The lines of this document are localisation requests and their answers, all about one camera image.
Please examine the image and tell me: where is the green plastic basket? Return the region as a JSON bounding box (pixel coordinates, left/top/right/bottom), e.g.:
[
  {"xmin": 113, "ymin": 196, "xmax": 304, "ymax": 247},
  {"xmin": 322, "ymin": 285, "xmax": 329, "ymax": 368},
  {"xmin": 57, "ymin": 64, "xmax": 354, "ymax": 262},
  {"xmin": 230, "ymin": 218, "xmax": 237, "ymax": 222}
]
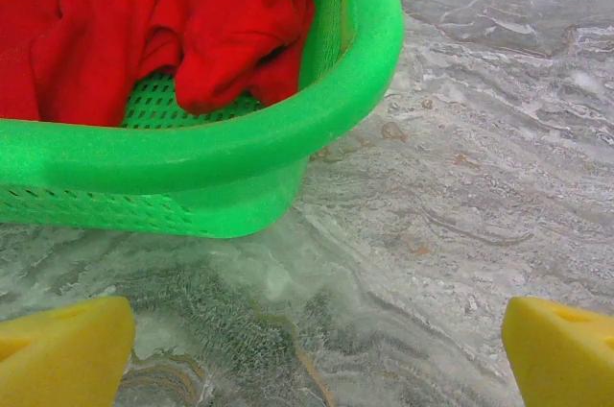
[{"xmin": 0, "ymin": 0, "xmax": 406, "ymax": 240}]

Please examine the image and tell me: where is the red t-shirt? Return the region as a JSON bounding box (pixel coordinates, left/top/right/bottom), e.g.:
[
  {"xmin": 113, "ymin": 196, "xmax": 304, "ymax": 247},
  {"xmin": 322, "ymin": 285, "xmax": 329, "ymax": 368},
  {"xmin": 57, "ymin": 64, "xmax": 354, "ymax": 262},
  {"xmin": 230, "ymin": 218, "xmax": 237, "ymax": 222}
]
[{"xmin": 0, "ymin": 0, "xmax": 329, "ymax": 128}]

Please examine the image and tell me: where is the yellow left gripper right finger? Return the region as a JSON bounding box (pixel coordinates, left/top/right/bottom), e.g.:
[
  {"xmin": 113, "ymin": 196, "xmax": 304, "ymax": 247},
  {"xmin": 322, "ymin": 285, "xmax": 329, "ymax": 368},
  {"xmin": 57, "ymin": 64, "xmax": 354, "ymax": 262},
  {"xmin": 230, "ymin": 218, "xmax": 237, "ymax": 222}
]
[{"xmin": 501, "ymin": 295, "xmax": 614, "ymax": 407}]

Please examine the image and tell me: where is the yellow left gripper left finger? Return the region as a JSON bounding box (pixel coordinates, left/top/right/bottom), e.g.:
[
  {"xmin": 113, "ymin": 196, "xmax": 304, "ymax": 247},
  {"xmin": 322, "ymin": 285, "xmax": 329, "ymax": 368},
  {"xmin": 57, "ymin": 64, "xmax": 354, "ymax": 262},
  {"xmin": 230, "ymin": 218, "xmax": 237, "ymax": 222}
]
[{"xmin": 0, "ymin": 295, "xmax": 137, "ymax": 407}]

